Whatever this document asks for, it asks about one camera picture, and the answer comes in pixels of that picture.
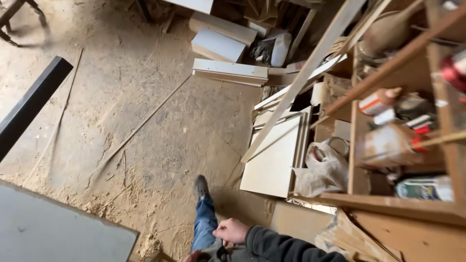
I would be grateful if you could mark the person's right hand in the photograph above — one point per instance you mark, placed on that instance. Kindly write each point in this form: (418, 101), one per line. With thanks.
(233, 230)

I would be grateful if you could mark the person's left hand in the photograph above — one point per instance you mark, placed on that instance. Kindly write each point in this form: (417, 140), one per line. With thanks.
(191, 257)

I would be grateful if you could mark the person's right fingers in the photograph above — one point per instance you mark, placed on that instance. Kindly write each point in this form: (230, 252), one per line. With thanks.
(221, 238)

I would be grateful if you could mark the person's grey jacket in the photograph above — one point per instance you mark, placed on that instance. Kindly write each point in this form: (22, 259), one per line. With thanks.
(229, 253)

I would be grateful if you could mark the person's blue jeans leg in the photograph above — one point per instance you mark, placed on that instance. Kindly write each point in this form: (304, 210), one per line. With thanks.
(204, 223)

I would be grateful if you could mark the person's grey shoe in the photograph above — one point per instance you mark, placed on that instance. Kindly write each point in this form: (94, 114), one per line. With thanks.
(201, 186)

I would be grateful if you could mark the brown fibreboard sheet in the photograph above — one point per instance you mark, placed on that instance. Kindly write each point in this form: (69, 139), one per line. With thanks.
(296, 220)

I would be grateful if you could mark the stack of beige panels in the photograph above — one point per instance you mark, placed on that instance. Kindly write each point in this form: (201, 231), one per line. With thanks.
(273, 163)

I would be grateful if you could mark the crumpled clear plastic bag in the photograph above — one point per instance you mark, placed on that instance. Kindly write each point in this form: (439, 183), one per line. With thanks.
(324, 173)

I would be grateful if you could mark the torn cardboard sheets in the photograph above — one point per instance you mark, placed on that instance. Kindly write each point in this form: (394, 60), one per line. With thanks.
(349, 236)

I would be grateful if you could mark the long thin wood strip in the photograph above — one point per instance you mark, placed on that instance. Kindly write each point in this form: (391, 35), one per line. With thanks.
(58, 116)
(145, 122)

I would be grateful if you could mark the white narrow slats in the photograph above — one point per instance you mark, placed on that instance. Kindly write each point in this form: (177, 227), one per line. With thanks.
(276, 96)

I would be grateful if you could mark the grey flat panel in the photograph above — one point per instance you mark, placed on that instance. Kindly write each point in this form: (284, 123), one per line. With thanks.
(54, 229)

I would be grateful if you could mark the flat white board stack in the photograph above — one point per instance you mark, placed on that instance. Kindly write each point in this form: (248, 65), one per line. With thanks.
(229, 71)

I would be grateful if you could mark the long pale wooden slat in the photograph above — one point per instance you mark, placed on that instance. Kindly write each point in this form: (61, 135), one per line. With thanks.
(309, 67)

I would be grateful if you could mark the grey crumpled rag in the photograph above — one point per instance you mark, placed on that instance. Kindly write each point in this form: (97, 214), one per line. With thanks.
(263, 50)

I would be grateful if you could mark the short white board block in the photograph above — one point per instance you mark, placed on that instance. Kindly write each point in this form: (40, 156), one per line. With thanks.
(218, 45)

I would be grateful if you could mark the white plastic jug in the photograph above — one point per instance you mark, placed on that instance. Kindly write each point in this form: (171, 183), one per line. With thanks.
(281, 49)

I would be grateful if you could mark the long white board block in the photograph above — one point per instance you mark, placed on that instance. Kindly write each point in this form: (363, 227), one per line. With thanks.
(225, 27)

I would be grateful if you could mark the cluttered wooden shelf unit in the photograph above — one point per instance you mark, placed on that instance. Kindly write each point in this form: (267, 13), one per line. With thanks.
(400, 120)

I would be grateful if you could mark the heap of wood scraps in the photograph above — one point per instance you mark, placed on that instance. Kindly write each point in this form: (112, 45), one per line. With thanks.
(269, 14)

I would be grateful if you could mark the long black board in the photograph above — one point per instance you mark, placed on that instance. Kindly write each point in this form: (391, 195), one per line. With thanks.
(32, 102)

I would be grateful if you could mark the thin white panel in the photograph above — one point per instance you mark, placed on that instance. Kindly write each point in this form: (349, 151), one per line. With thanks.
(194, 4)

